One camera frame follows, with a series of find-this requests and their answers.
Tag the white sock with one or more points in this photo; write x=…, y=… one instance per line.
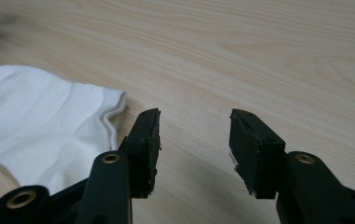
x=38, y=124

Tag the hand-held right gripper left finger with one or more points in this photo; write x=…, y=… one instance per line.
x=143, y=155

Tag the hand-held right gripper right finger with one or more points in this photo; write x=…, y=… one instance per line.
x=256, y=158

